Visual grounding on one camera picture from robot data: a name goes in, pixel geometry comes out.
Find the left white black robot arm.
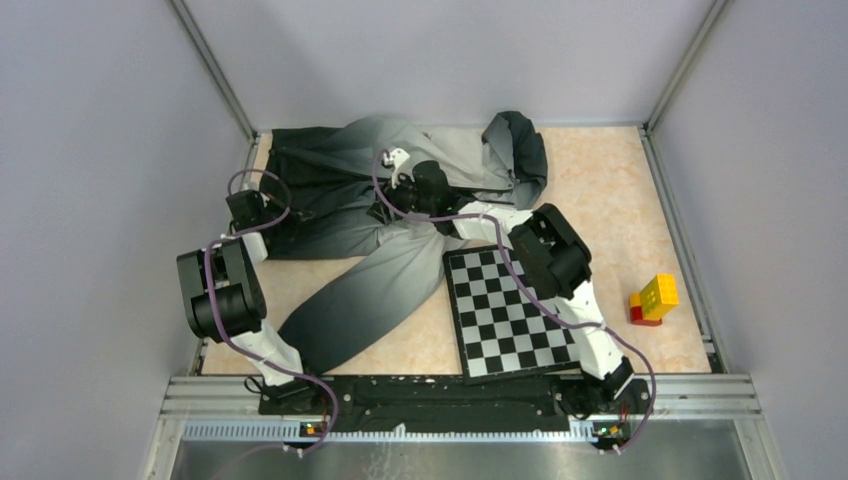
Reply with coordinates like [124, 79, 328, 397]
[176, 190, 328, 414]

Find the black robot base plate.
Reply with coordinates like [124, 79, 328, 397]
[258, 374, 650, 434]

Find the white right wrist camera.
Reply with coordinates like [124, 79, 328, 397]
[380, 148, 411, 177]

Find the grey gradient zip jacket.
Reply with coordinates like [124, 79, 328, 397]
[261, 111, 548, 373]

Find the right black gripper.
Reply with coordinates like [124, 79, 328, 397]
[365, 167, 435, 228]

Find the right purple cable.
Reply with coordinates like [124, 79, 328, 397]
[371, 149, 657, 456]

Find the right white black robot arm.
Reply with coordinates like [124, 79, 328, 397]
[375, 154, 635, 420]

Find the purple cable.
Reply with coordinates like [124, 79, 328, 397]
[371, 149, 657, 456]
[202, 168, 339, 458]

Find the red toy brick block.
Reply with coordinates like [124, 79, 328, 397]
[629, 292, 663, 328]

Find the yellow toy brick block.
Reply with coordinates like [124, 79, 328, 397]
[638, 273, 680, 322]

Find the black white checkerboard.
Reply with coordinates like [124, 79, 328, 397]
[442, 246, 579, 385]

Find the aluminium frame rail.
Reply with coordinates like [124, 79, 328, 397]
[160, 374, 762, 446]

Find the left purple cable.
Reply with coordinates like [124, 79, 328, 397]
[202, 168, 339, 458]

